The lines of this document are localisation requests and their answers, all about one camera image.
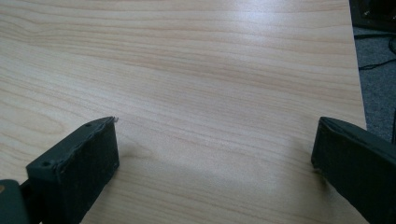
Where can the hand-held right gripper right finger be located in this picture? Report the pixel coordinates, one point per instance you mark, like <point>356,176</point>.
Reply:
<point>358,168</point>

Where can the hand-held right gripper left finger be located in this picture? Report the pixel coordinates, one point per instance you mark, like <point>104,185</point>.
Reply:
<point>77,168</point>

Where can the dark equipment base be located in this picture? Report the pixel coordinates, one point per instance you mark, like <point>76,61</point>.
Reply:
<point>373,14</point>

